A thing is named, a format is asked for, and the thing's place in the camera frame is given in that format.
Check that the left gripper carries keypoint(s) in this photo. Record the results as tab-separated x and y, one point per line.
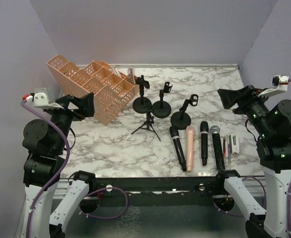
74	109

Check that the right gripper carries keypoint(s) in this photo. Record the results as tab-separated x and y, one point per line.
244	101

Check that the black round-base stand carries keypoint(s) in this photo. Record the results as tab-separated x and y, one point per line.
181	119
162	109
142	104

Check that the black tripod mic stand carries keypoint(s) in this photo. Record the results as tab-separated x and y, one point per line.
148	124

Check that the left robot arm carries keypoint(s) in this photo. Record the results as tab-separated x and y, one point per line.
45	138

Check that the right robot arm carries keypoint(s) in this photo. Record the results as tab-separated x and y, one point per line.
274	151

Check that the peach plastic desk organizer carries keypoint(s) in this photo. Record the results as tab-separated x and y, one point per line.
111	92

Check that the black microphone silver grille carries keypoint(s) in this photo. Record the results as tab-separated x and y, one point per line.
217	145

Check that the black slim microphone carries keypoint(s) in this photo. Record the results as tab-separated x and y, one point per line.
204	129

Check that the markers in organizer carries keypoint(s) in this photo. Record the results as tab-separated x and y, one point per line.
116	72

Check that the pens in white packet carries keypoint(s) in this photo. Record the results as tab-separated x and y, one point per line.
230	146

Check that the beige microphone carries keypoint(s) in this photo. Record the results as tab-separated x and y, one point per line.
190	132

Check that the clear ruler in organizer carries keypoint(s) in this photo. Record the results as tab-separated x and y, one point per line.
131	75

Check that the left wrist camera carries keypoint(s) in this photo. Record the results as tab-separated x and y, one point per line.
42	98

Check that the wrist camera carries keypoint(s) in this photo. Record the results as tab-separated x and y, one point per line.
279	85
42	98

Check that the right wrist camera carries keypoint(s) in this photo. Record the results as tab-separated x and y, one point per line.
279	85

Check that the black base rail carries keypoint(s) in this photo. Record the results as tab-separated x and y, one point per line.
170	191

